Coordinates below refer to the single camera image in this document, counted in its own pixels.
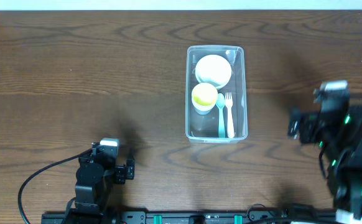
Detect pink plastic fork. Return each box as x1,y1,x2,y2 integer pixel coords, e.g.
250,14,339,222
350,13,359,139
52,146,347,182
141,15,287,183
225,92,234,138

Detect mint green plastic spoon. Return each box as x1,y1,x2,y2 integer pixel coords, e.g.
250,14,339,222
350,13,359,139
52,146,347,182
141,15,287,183
216,93,225,138

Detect white cup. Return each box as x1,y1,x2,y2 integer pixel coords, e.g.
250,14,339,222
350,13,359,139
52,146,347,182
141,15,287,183
192,101,215,111

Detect yellow cup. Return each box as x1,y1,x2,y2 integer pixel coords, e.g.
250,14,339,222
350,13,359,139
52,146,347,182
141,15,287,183
192,83,218,106

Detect white bowl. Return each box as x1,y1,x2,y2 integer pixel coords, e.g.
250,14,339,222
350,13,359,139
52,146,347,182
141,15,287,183
195,55,232,90

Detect grey cup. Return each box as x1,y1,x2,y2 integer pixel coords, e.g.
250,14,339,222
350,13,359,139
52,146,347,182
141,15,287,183
195,110,211,115

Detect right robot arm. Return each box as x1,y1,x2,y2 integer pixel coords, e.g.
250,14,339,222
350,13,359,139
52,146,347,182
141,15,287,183
287,105,362,220

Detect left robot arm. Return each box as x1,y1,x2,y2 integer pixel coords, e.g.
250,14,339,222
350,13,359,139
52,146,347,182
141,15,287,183
62,138,135,223

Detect clear plastic container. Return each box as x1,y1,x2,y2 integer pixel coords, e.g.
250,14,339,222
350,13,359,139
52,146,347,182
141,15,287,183
185,45,248,144

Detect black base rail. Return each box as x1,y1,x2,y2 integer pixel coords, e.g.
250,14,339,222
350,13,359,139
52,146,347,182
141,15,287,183
41,203,336,224

